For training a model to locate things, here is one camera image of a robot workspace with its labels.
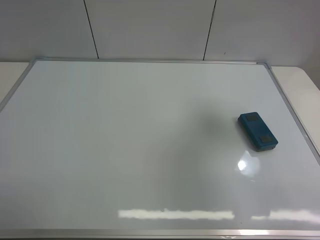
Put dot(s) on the blue board eraser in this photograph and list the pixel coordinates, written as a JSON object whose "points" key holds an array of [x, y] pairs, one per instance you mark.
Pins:
{"points": [[259, 134]]}

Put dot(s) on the white aluminium-framed whiteboard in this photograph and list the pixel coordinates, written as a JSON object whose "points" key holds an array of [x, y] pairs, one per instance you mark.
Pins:
{"points": [[143, 149]]}

